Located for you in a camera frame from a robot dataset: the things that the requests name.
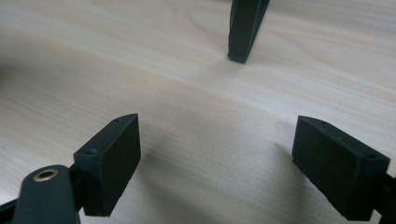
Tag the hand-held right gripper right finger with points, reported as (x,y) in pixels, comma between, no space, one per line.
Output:
(339,168)

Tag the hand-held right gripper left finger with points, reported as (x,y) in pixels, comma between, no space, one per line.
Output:
(107,168)

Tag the black raised shelf with legs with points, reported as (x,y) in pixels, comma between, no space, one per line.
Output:
(244,31)

